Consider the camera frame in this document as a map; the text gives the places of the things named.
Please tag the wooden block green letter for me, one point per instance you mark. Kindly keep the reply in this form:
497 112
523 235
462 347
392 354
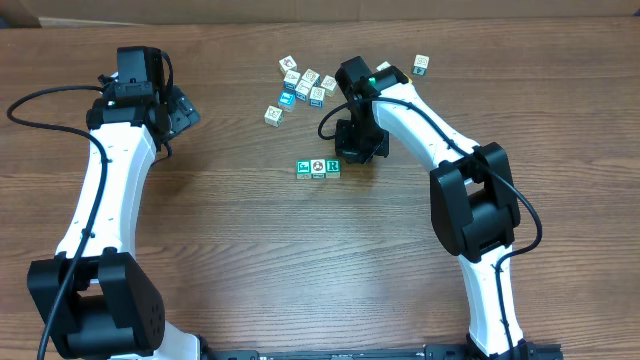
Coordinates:
303 169

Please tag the blue top wooden block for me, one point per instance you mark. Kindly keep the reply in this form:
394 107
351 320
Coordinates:
287 101

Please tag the wooden block tan picture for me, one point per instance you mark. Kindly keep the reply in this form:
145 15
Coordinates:
329 84

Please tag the brown cardboard backdrop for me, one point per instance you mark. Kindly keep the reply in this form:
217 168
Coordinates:
35 13

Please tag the wooden block blue side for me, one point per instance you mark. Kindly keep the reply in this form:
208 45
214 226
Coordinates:
291 80

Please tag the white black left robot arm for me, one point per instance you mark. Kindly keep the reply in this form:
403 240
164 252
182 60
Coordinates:
94 298

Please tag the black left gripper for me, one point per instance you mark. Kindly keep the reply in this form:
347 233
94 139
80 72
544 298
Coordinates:
182 111

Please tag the wooden block green four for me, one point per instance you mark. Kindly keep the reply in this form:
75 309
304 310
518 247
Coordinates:
420 65

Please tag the wooden block blue edge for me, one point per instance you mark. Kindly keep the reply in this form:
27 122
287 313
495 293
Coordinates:
311 77

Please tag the wooden block tan drawing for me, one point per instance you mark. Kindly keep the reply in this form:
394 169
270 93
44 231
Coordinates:
273 116

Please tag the wooden block blue letter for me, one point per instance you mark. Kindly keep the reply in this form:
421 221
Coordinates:
317 97

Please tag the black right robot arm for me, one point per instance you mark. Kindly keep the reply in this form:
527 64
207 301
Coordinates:
474 203

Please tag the wooden block red picture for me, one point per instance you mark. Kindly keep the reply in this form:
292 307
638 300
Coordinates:
287 64

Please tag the wooden block green R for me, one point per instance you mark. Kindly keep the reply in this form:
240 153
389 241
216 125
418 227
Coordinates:
333 168

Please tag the wooden block red side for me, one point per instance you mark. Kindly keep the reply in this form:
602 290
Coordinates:
383 66

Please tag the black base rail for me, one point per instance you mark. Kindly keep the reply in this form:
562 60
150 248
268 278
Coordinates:
350 355

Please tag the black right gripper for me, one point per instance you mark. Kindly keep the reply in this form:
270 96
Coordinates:
348 149

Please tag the wooden block soccer ball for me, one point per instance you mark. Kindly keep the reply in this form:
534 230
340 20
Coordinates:
318 168

